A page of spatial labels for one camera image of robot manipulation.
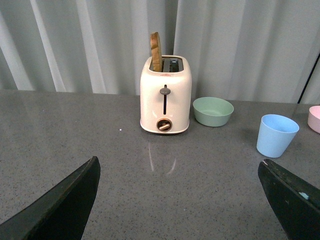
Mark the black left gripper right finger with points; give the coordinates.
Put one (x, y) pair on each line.
(294, 201)

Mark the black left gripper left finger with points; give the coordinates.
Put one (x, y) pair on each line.
(61, 213)

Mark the light blue cup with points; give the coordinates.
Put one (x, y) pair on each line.
(276, 132)

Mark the pink bowl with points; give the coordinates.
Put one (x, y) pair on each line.
(314, 118)

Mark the green bowl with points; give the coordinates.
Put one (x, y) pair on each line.
(212, 111)

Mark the white two-slot toaster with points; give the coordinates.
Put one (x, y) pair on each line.
(165, 97)

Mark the grey curtain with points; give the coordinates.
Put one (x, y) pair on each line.
(249, 50)

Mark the brown toast slice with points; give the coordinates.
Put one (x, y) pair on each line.
(156, 52)

